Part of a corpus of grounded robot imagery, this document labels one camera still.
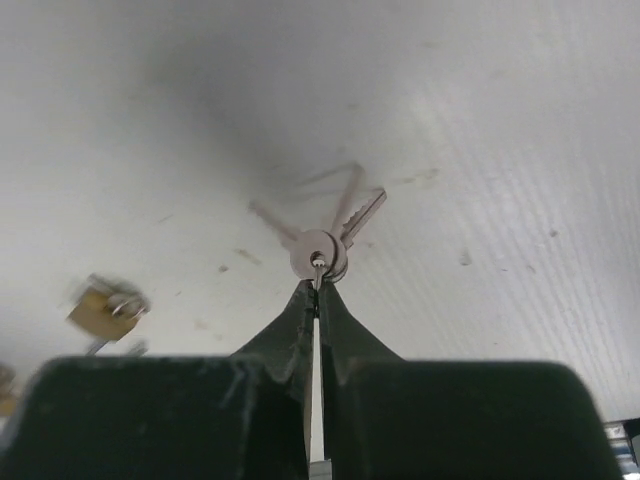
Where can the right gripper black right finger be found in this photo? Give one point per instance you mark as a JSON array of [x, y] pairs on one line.
[[386, 417]]

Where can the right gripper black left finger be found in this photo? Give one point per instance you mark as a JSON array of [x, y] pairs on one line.
[[242, 416]]

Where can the silver key set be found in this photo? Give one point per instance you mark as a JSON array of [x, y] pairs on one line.
[[321, 254]]

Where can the small brass padlock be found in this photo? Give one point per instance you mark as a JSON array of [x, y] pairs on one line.
[[107, 309]]

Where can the large brass padlock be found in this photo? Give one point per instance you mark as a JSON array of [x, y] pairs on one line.
[[8, 400]]

